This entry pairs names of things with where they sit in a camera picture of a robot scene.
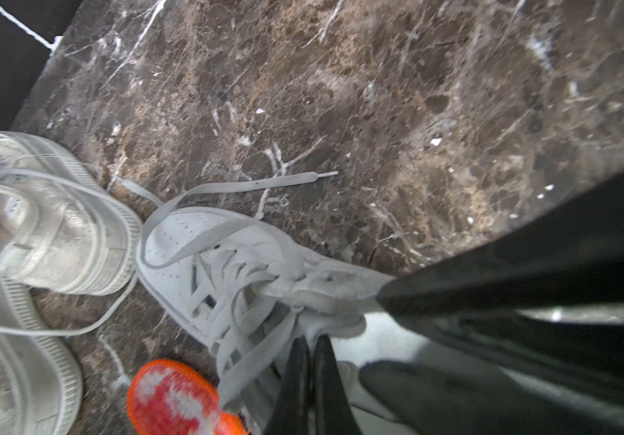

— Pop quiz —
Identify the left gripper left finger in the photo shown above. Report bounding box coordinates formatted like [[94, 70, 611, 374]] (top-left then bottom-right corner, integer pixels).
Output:
[[264, 337, 311, 435]]

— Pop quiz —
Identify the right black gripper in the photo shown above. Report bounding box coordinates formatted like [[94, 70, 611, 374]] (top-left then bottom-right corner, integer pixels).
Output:
[[377, 171, 624, 408]]

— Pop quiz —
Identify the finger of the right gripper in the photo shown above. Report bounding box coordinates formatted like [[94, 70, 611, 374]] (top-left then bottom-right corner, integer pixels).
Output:
[[360, 361, 624, 434]]

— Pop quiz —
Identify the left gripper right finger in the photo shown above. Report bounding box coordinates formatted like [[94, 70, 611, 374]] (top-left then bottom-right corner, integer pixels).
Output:
[[314, 335, 361, 435]]

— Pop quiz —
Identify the white sneaker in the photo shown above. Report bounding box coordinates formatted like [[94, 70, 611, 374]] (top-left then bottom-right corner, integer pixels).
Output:
[[115, 170, 433, 435]]

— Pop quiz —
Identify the beige lace sneaker one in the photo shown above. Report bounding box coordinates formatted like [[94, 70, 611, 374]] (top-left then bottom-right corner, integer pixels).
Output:
[[0, 278, 83, 434], [0, 132, 142, 337]]

